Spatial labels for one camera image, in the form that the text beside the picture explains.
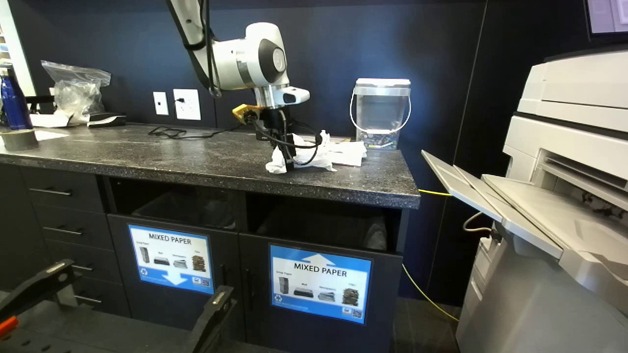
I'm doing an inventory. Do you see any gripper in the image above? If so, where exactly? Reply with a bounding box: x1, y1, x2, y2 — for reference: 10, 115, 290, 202
259, 108, 297, 173

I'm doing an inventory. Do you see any bin with dark liner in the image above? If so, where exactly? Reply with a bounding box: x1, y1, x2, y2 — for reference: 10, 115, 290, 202
131, 188, 237, 229
256, 205, 389, 252

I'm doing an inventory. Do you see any flat white paper sheet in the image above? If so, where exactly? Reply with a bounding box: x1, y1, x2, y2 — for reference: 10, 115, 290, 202
328, 140, 368, 167

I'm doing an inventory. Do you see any heap of small items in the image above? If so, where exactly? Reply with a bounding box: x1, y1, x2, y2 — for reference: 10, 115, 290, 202
362, 129, 399, 149

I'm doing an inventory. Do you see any clear plastic bucket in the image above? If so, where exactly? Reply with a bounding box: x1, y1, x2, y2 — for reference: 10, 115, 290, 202
349, 78, 412, 151

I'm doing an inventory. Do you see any white bucket lid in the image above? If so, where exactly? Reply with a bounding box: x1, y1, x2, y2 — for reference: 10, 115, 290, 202
354, 78, 412, 90

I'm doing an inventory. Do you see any blue recycling sign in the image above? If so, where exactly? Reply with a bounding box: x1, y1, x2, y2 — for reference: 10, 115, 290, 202
269, 244, 373, 326
128, 224, 215, 295

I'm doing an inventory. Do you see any dark cabinet door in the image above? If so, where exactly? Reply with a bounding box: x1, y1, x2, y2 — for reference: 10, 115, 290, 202
238, 232, 404, 353
107, 214, 246, 342

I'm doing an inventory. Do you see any black stapler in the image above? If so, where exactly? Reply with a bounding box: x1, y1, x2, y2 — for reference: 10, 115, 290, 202
87, 113, 127, 128

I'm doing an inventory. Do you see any dark drawer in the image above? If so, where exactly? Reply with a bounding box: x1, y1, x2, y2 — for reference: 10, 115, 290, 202
33, 205, 114, 251
73, 276, 131, 318
46, 239, 124, 286
19, 166, 105, 213

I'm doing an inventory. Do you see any clear plastic bag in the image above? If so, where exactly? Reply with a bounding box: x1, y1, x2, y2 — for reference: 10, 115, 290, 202
41, 60, 112, 124

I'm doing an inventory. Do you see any grey tape roll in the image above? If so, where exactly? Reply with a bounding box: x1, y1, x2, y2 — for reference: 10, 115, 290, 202
0, 128, 39, 152

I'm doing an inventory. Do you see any large office printer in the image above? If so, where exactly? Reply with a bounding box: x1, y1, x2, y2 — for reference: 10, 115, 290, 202
421, 48, 628, 353

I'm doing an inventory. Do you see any blue bottle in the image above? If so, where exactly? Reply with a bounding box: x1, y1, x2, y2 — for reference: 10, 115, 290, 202
0, 68, 34, 131

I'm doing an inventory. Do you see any white wall socket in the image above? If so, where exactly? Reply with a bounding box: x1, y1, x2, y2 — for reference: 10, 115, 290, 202
173, 88, 202, 121

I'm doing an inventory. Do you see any black cable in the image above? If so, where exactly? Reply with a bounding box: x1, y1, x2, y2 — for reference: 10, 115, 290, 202
148, 123, 246, 141

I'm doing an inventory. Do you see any door handle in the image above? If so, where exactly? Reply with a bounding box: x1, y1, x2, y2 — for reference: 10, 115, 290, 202
245, 267, 256, 313

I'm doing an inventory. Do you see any yellow cable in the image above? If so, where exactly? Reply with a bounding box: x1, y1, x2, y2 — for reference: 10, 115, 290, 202
402, 188, 460, 323

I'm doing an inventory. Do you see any white cable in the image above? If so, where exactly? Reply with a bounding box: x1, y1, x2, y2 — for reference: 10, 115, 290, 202
462, 211, 493, 234

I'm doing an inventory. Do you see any white wall poster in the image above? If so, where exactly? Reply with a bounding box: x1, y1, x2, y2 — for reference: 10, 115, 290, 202
0, 0, 38, 97

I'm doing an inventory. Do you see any wall monitor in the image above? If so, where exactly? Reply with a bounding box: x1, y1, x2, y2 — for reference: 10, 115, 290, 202
583, 0, 628, 36

